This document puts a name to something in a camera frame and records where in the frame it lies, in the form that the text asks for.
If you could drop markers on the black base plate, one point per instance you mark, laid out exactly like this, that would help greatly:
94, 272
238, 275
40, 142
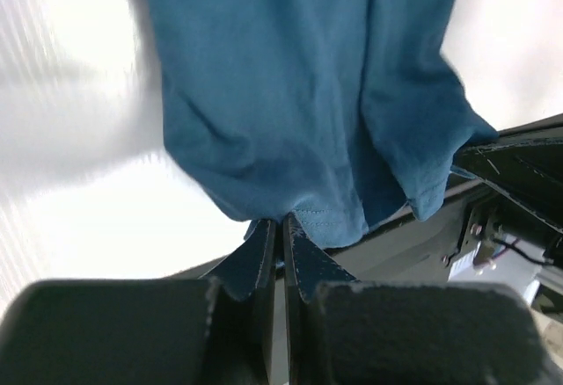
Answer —
511, 199

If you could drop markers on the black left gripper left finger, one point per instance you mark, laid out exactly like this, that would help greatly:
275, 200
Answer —
216, 329

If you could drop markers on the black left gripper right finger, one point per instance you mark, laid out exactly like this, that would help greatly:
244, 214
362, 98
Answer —
345, 331

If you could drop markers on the dark blue t-shirt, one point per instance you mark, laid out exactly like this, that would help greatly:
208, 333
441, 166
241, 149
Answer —
340, 112

